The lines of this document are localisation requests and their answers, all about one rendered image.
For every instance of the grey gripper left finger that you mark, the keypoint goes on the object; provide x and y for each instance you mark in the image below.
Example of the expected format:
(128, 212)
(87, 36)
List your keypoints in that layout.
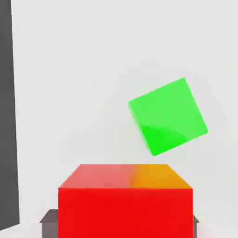
(50, 224)

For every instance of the small green cube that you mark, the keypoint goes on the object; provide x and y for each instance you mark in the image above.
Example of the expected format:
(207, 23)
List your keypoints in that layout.
(167, 117)

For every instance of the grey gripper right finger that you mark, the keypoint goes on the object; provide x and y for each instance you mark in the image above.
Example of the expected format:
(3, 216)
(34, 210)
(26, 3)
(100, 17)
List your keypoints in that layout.
(195, 226)

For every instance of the small red cube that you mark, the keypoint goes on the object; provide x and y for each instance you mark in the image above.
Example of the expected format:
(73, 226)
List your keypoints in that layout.
(125, 210)

